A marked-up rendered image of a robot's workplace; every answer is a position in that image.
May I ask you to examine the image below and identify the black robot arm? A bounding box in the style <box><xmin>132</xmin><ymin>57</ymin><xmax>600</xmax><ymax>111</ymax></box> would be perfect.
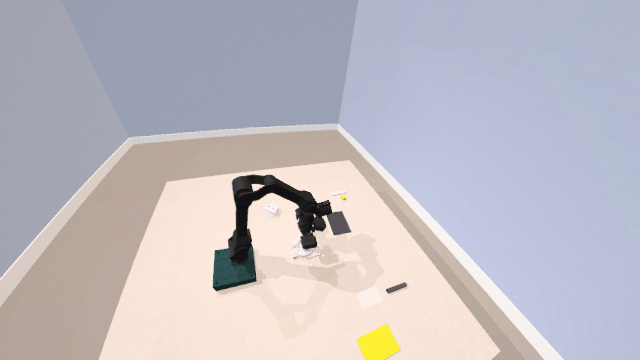
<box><xmin>228</xmin><ymin>174</ymin><xmax>332</xmax><ymax>265</ymax></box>

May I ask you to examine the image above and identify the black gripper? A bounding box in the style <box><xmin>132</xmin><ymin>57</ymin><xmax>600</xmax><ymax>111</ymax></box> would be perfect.
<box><xmin>296</xmin><ymin>215</ymin><xmax>317</xmax><ymax>250</ymax></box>

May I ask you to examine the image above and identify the dark grey flat bar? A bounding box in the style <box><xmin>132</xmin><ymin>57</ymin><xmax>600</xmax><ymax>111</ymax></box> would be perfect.
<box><xmin>386</xmin><ymin>282</ymin><xmax>407</xmax><ymax>294</ymax></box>

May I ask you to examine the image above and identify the yellow square plate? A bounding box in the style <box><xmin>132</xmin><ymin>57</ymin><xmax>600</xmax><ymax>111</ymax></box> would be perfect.
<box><xmin>356</xmin><ymin>324</ymin><xmax>400</xmax><ymax>360</ymax></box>

